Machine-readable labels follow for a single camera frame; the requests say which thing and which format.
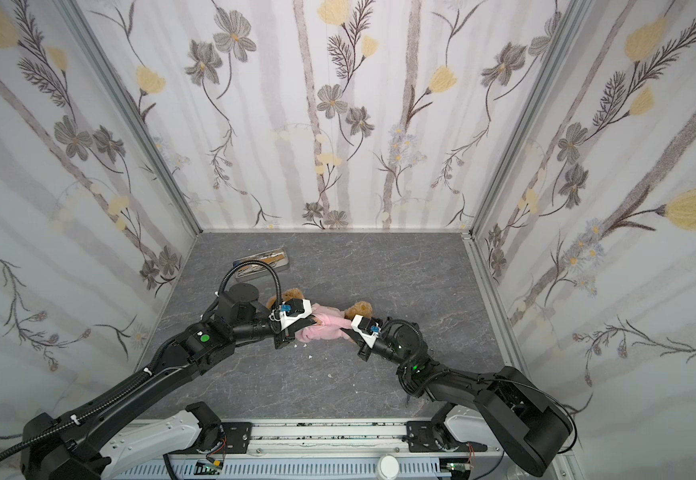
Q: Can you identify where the brown teddy bear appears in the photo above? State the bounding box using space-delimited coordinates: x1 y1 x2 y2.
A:
267 288 374 328

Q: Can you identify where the pink fleece bear hoodie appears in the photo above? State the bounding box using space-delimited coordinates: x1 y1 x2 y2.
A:
295 303 352 343

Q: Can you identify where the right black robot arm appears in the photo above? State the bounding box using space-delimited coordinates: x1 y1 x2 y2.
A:
343 317 576 477

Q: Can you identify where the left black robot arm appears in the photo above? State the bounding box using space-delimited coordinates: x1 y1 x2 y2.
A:
20 283 312 479

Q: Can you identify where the clear plastic tool box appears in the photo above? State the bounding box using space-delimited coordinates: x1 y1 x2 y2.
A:
233 247 291 282

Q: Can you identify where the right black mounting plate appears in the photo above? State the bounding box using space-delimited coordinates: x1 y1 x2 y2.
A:
404 420 469 453

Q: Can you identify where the black mounting plate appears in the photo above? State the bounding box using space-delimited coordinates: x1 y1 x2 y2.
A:
195 422 253 455
404 420 469 453

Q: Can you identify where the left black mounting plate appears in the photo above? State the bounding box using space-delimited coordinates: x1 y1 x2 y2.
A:
195 422 253 455

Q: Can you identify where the white round cap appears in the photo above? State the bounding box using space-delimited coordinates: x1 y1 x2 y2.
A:
375 454 401 480

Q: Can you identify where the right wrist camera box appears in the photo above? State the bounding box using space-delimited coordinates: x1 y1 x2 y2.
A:
351 315 381 349

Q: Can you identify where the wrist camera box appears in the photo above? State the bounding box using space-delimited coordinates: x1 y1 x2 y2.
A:
273 298 312 331
351 315 381 349

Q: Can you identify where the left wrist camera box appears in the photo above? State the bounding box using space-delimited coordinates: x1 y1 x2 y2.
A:
273 298 312 331

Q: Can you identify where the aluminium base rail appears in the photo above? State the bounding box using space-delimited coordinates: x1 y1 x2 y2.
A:
103 407 530 479

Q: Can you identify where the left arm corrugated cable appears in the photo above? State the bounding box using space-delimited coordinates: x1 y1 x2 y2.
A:
0 371 151 480

